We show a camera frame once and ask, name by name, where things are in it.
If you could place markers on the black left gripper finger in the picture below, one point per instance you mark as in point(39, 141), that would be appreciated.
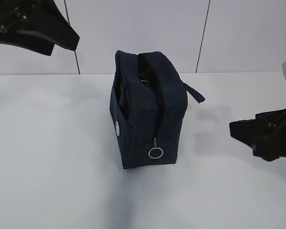
point(28, 42)
point(59, 31)

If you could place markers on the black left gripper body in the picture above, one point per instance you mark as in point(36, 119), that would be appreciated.
point(7, 14)

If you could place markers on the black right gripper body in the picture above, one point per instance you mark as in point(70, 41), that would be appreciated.
point(269, 143)

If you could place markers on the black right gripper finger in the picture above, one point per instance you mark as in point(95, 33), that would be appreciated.
point(249, 132)

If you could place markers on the dark blue lunch bag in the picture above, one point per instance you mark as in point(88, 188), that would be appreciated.
point(147, 105)

